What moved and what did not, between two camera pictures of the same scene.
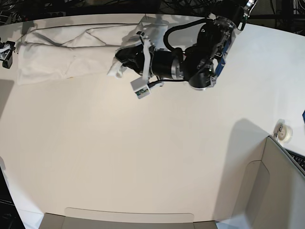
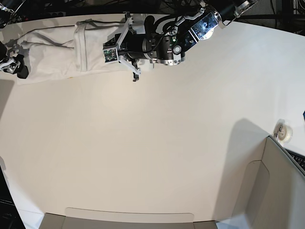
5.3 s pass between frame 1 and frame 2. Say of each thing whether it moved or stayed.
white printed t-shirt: stayed
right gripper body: moved
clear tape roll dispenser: stayed
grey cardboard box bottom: stayed
